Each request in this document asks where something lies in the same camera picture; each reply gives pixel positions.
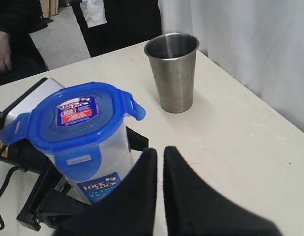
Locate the person's hand in background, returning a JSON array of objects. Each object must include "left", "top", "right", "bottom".
[{"left": 0, "top": 31, "right": 12, "bottom": 73}]

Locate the white backdrop curtain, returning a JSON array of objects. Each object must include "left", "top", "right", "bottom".
[{"left": 158, "top": 0, "right": 304, "bottom": 132}]

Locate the blue container lid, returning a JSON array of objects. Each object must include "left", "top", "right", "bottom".
[{"left": 0, "top": 82, "right": 146, "bottom": 181}]

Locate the clear plastic tall container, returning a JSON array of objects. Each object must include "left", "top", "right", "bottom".
[{"left": 47, "top": 120, "right": 140, "bottom": 205}]

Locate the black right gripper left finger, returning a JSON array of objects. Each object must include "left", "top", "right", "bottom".
[{"left": 54, "top": 148, "right": 157, "bottom": 236}]

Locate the black office chair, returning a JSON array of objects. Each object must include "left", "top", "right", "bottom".
[{"left": 71, "top": 0, "right": 162, "bottom": 58}]

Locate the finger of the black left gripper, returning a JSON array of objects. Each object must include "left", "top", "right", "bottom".
[{"left": 126, "top": 127, "right": 149, "bottom": 152}]

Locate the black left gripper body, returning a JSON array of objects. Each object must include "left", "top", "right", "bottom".
[{"left": 0, "top": 103, "right": 93, "bottom": 231}]

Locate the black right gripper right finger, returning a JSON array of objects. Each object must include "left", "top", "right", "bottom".
[{"left": 163, "top": 147, "right": 281, "bottom": 236}]

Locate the stainless steel cup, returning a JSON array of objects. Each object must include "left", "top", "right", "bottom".
[{"left": 144, "top": 32, "right": 200, "bottom": 114}]

